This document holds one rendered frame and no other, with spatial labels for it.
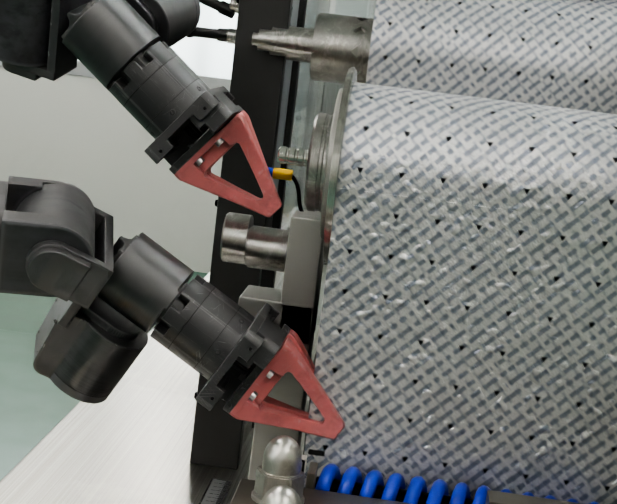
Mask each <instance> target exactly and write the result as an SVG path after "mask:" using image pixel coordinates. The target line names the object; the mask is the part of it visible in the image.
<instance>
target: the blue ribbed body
mask: <svg viewBox="0 0 617 504"><path fill-rule="evenodd" d="M315 489H317V490H324V491H330V492H337V493H344V494H351V495H357V496H364V497H371V498H378V499H384V500H391V501H398V502H405V503H412V504H485V502H486V496H487V491H488V490H491V489H490V488H489V487H488V486H484V485H482V486H480V487H479V488H478V489H477V491H476V493H475V496H474V499H471V496H470V489H469V486H468V485H467V484H466V483H464V482H460V483H458V484H456V486H455V488H454V490H453V493H452V496H449V490H448V484H447V483H446V482H445V481H444V480H443V479H438V480H436V481H434V483H433V485H432V487H431V489H430V492H429V493H428V492H427V485H426V481H425V479H424V478H423V477H422V476H415V477H414V478H412V479H411V481H410V484H409V486H408V489H406V486H405V480H404V477H403V476H402V475H401V474H400V473H393V474H392V475H390V476H389V478H388V480H387V483H386V486H384V480H383V475H382V473H381V472H380V471H379V470H374V469H373V470H371V471H370V472H368V474H367V475H366V477H365V480H364V482H363V480H362V474H361V471H360V470H359V469H358V468H357V467H353V466H351V467H349V468H348V469H346V471H345V472H344V474H343V477H342V479H341V473H340V469H339V467H338V466H337V465H336V464H333V463H329V464H328V465H326V466H325V467H324V468H323V470H322V472H321V474H320V476H317V478H316V484H315Z"/></svg>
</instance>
